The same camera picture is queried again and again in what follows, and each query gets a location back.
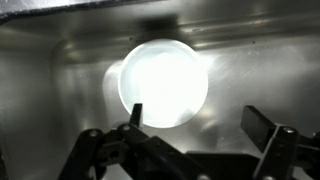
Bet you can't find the stainless steel sink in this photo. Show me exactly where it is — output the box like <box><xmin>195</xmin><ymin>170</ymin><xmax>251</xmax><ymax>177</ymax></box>
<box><xmin>0</xmin><ymin>0</ymin><xmax>320</xmax><ymax>180</ymax></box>

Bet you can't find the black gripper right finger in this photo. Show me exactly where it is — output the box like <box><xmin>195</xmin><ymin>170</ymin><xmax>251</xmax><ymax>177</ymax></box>
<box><xmin>240</xmin><ymin>105</ymin><xmax>320</xmax><ymax>180</ymax></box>

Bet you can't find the white bowl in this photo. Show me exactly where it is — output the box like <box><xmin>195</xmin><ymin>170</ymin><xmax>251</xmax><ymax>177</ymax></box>
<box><xmin>117</xmin><ymin>38</ymin><xmax>210</xmax><ymax>130</ymax></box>

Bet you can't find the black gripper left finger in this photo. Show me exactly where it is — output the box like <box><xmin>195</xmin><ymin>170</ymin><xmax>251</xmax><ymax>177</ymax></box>
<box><xmin>58</xmin><ymin>102</ymin><xmax>209</xmax><ymax>180</ymax></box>

